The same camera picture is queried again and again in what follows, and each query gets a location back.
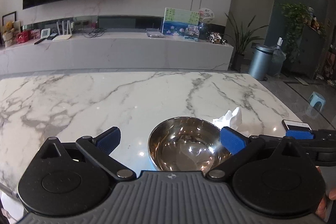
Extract water jug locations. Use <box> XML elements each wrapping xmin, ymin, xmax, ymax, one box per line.
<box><xmin>267</xmin><ymin>37</ymin><xmax>286</xmax><ymax>77</ymax></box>

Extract tangled black cables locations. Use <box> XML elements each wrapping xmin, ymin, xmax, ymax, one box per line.
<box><xmin>83</xmin><ymin>27</ymin><xmax>108</xmax><ymax>38</ymax></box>

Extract red gift box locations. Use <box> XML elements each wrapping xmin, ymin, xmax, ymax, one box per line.
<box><xmin>16</xmin><ymin>30</ymin><xmax>31</xmax><ymax>44</ymax></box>

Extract black picture frame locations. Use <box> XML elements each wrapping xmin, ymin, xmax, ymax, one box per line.
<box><xmin>2</xmin><ymin>11</ymin><xmax>17</xmax><ymax>26</ymax></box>

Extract white wifi router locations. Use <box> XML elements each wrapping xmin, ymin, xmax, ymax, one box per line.
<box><xmin>52</xmin><ymin>20</ymin><xmax>72</xmax><ymax>41</ymax></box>

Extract black remote control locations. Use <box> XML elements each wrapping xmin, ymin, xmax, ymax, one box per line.
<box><xmin>34</xmin><ymin>38</ymin><xmax>46</xmax><ymax>45</ymax></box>

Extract light blue stool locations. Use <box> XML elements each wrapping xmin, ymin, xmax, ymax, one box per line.
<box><xmin>309</xmin><ymin>92</ymin><xmax>326</xmax><ymax>112</ymax></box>

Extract flat silver device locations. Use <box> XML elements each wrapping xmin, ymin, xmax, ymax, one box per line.
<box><xmin>146</xmin><ymin>28</ymin><xmax>165</xmax><ymax>38</ymax></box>

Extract small framed photo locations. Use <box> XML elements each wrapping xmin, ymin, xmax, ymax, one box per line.
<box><xmin>184</xmin><ymin>25</ymin><xmax>199</xmax><ymax>42</ymax></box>

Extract lotus painting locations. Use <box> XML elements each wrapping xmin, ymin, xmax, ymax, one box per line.
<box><xmin>162</xmin><ymin>7</ymin><xmax>200</xmax><ymax>36</ymax></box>

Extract leafy green plant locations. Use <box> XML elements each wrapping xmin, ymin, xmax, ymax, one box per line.
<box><xmin>280</xmin><ymin>2</ymin><xmax>314</xmax><ymax>63</ymax></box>

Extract white paper fan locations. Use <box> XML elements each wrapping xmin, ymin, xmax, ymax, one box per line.
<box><xmin>199</xmin><ymin>8</ymin><xmax>215</xmax><ymax>24</ymax></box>

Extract grey trash can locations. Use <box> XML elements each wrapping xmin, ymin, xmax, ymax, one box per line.
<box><xmin>248</xmin><ymin>44</ymin><xmax>274</xmax><ymax>81</ymax></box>

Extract white smartphone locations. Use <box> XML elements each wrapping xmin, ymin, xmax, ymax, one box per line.
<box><xmin>281</xmin><ymin>119</ymin><xmax>312</xmax><ymax>132</ymax></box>

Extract blue steel bowl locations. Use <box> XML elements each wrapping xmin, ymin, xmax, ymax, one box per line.
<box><xmin>148</xmin><ymin>117</ymin><xmax>231</xmax><ymax>173</ymax></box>

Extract potted orchid plant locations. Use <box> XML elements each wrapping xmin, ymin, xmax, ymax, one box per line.
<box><xmin>226</xmin><ymin>14</ymin><xmax>268</xmax><ymax>72</ymax></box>

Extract white paper towel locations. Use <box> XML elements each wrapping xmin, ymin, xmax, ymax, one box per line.
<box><xmin>212</xmin><ymin>107</ymin><xmax>260</xmax><ymax>137</ymax></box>

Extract teddy bear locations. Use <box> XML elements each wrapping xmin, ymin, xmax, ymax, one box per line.
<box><xmin>2</xmin><ymin>22</ymin><xmax>15</xmax><ymax>48</ymax></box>

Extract cow figurines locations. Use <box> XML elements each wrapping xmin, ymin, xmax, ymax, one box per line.
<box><xmin>208</xmin><ymin>32</ymin><xmax>227</xmax><ymax>45</ymax></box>

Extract dark metal cabinet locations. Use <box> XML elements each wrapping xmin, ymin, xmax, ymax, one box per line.
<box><xmin>290</xmin><ymin>26</ymin><xmax>325</xmax><ymax>79</ymax></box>

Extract white digital clock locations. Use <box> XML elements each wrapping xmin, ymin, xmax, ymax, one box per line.
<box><xmin>40</xmin><ymin>28</ymin><xmax>51</xmax><ymax>39</ymax></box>

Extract person right hand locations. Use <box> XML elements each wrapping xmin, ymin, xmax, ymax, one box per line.
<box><xmin>315</xmin><ymin>166</ymin><xmax>335</xmax><ymax>220</ymax></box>

